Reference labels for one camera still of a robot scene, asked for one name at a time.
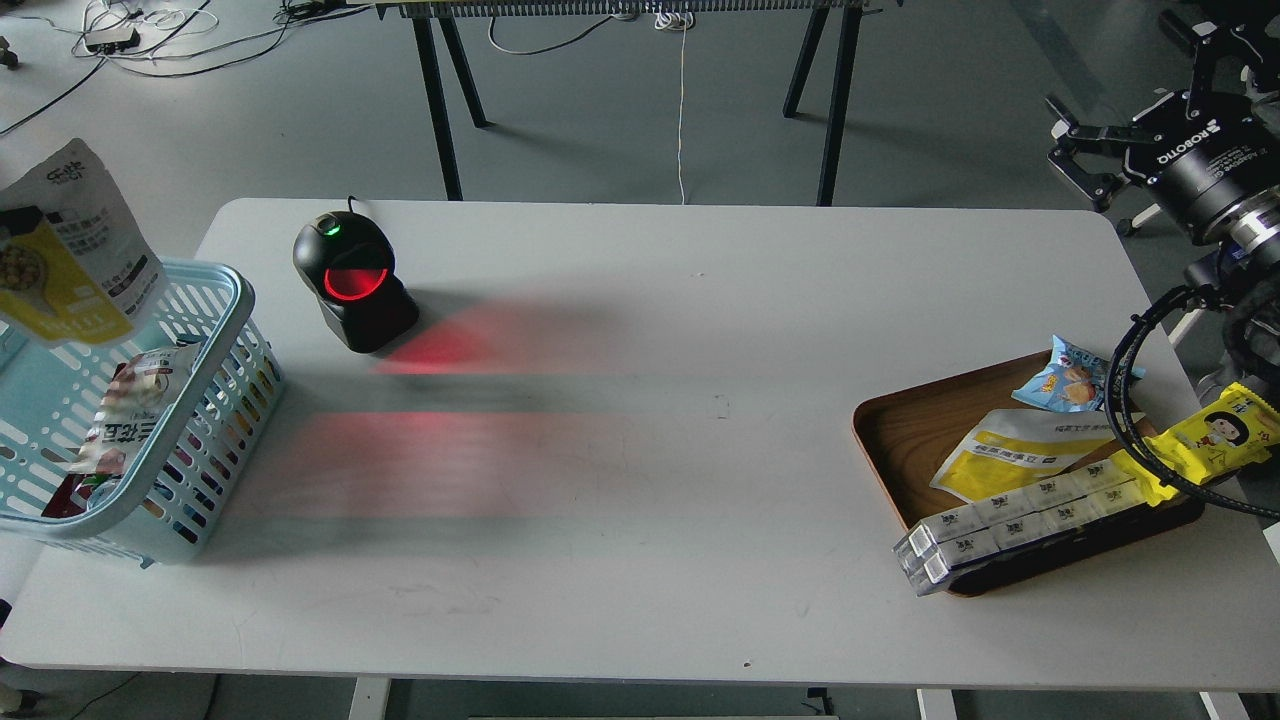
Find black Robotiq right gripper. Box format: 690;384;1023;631
1044;10;1280;247

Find yellow chickpea snack pouch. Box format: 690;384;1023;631
1;138;166;347

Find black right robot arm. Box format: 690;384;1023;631
1044;1;1279;387

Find blue snack packet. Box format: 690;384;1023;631
1010;334;1111;413

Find yellow cartoon snack bag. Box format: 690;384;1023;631
1147;382;1279;486

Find yellow white snack pouch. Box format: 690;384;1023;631
929;409;1115;503

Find clear boxed snack pack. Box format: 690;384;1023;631
892;460;1147;596

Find red white snack bag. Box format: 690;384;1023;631
41;336;204;519

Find light blue plastic basket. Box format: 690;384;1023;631
1;258;284;566

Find black trestle table legs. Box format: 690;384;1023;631
365;1;876;208

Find wooden tray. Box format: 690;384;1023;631
851;351;1204;597

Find black barcode scanner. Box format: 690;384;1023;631
292;195;421;354

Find black corrugated cable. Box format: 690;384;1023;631
1105;284;1280;521

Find white hanging cable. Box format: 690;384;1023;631
654;10;698;208

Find floor cables and adapter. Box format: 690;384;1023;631
0;0;372;138

